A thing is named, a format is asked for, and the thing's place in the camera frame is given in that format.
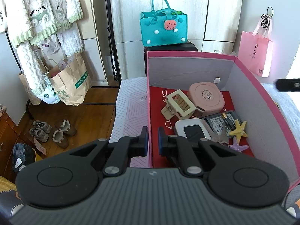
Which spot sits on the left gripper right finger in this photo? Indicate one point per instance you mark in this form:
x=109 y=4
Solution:
x=179 y=148

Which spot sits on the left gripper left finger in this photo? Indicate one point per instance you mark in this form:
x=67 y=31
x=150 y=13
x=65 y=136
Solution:
x=118 y=155

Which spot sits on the white pocket wifi device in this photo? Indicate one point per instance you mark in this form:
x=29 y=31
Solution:
x=192 y=129

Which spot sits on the beige hair claw clip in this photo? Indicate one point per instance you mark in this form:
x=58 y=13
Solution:
x=177 y=104

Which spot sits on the pink cardboard box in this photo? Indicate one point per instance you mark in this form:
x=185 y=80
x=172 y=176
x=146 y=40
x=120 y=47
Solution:
x=269 y=136

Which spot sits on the pink square compact case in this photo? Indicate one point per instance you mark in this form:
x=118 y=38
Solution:
x=207 y=99

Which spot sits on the small battery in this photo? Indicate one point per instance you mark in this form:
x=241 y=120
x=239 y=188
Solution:
x=228 y=121

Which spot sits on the purple starfish clip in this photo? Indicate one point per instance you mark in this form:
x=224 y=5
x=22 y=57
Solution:
x=237 y=147

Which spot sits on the yellow starfish clip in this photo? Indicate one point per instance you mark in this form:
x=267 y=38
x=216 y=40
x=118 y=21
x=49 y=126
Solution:
x=239 y=131

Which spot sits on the keys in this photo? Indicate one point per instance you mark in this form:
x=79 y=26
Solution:
x=222 y=138

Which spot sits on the grey patterned tablecloth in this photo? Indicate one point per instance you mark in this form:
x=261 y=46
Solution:
x=131 y=112

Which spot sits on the pink paper gift bag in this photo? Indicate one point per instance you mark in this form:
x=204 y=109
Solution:
x=256 y=48

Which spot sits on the brown fuzzy boots pair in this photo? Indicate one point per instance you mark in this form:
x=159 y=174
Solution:
x=64 y=129

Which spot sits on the brown paper bag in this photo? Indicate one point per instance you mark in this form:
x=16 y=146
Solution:
x=69 y=78

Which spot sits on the grey sneakers pair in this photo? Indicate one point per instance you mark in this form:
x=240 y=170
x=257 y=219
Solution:
x=40 y=131

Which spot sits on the white wardrobe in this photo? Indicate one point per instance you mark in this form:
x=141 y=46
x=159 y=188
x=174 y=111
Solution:
x=211 y=25

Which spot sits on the yellow waste bin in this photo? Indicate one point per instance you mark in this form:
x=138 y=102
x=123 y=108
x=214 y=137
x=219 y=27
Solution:
x=22 y=156

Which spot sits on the black clothes rack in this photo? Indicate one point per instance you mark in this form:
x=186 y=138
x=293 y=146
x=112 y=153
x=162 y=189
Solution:
x=100 y=47

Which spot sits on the teal felt tote bag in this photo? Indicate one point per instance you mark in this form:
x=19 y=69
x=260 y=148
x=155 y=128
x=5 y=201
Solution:
x=163 y=27

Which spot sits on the white fluffy robe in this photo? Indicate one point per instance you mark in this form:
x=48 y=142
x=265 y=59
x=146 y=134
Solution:
x=30 y=22

